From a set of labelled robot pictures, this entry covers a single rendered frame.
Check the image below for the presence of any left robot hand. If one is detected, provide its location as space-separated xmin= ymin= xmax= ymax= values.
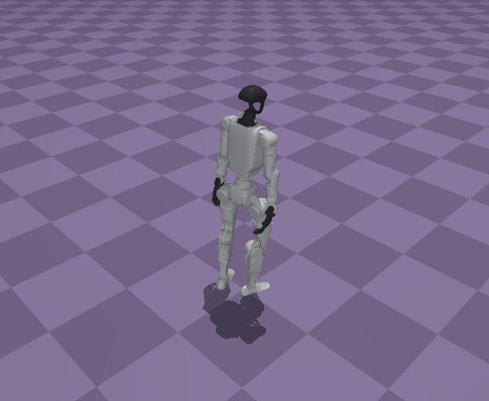
xmin=212 ymin=177 xmax=225 ymax=206

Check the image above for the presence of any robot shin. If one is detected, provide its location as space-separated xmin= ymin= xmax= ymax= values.
xmin=245 ymin=246 xmax=265 ymax=289
xmin=217 ymin=230 xmax=233 ymax=279

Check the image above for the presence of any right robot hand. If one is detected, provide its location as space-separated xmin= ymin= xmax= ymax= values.
xmin=253 ymin=206 xmax=275 ymax=234

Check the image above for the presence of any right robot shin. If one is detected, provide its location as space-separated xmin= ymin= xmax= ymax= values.
xmin=245 ymin=246 xmax=265 ymax=289

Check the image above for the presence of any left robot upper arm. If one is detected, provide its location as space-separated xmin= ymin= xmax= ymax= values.
xmin=219 ymin=115 xmax=236 ymax=158

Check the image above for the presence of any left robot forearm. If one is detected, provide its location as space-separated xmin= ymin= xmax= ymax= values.
xmin=215 ymin=152 xmax=229 ymax=184

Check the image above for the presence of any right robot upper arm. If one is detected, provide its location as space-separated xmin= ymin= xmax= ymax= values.
xmin=258 ymin=129 xmax=278 ymax=181

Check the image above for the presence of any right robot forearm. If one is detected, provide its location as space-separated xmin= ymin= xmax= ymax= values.
xmin=265 ymin=170 xmax=280 ymax=214

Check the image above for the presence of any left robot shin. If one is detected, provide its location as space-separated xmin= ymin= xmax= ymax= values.
xmin=217 ymin=230 xmax=233 ymax=279

